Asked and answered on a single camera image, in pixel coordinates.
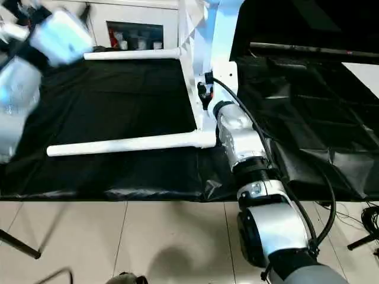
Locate black floor cables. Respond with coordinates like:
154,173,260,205
359,203,379,238

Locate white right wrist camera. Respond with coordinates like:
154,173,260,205
204,61,239,114

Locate white board corner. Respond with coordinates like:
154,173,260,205
342,62,379,100

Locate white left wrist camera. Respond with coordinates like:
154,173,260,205
28,8,97,68

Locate white glass-door cabinet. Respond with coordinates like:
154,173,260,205
76,0,182,55

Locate black stand leg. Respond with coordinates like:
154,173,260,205
0,228,43,261

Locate black work mat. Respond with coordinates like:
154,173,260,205
0,43,379,203

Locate black backdrop cloth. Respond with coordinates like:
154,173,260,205
230,0,379,59

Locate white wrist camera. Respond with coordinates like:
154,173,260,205
204,61,239,114
28,8,97,68

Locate black tripod leg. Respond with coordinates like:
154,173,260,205
346,231,379,253

